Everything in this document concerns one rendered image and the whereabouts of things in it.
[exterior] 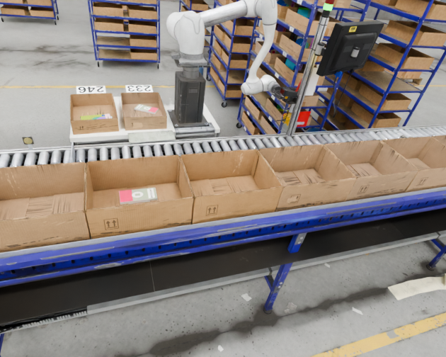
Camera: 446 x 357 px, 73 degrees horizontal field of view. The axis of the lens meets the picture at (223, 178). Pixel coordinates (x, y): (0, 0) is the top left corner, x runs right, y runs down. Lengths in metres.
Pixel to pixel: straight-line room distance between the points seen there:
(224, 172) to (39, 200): 0.84
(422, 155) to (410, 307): 1.07
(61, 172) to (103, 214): 0.33
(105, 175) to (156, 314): 1.01
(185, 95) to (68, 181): 1.04
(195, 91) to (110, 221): 1.22
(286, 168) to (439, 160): 0.99
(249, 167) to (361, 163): 0.75
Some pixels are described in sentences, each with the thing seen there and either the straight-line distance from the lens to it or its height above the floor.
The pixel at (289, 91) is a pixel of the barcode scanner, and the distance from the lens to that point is 2.20.
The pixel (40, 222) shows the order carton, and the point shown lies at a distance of 1.21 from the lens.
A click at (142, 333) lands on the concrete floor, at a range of 2.04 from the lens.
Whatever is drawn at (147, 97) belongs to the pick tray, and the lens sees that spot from 2.48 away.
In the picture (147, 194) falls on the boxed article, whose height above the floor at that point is 0.90.
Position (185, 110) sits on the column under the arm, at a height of 0.86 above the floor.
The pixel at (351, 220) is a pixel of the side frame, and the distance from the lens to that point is 1.67.
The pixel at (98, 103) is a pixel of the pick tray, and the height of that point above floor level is 0.77.
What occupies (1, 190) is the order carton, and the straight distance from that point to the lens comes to 1.52.
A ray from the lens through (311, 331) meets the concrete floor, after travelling 2.20.
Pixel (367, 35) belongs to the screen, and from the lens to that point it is 2.24.
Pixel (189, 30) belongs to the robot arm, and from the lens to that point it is 2.04.
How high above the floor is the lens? 1.86
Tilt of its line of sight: 39 degrees down
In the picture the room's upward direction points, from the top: 9 degrees clockwise
